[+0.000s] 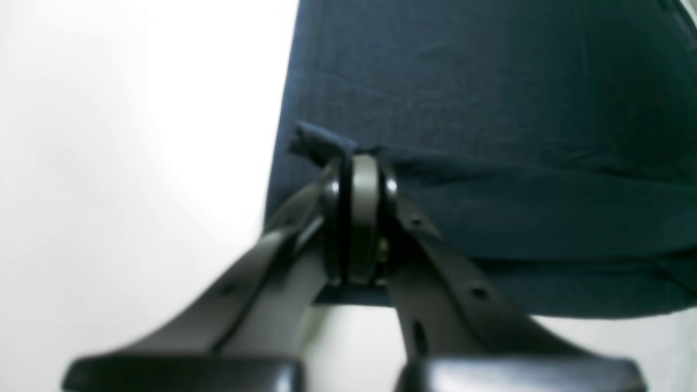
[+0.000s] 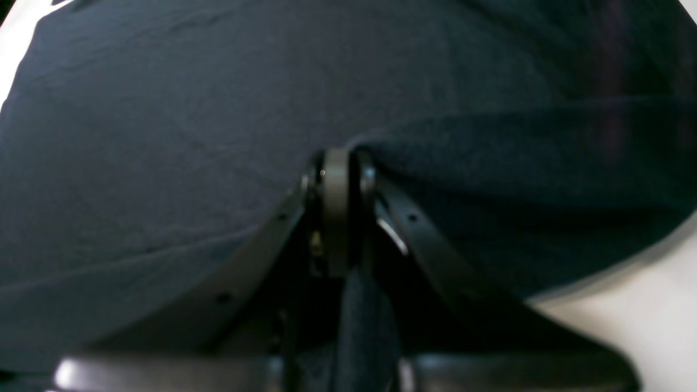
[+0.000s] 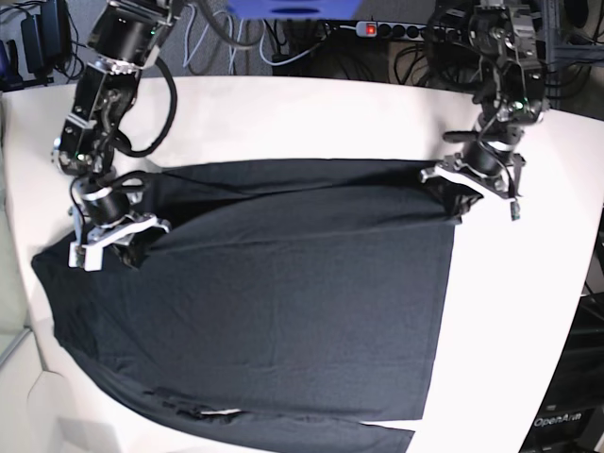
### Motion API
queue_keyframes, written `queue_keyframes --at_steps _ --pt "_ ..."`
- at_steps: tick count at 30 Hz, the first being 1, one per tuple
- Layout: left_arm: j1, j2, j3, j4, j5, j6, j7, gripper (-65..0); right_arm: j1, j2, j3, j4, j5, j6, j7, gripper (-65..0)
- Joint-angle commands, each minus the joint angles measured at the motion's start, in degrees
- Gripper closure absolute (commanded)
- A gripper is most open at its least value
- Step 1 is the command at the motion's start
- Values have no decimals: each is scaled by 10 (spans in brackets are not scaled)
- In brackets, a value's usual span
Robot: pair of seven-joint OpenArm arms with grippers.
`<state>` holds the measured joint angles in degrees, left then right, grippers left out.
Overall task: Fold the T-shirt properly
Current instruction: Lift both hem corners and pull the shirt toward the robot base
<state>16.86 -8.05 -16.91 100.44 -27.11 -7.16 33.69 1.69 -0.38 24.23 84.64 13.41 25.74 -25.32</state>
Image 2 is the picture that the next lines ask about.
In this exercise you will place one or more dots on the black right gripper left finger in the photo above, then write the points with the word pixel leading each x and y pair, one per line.
pixel 237 330

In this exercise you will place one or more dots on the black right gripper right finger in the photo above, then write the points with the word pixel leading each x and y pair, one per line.
pixel 458 330

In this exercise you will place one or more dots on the dark navy long-sleeve T-shirt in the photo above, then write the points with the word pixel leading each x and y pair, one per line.
pixel 144 141

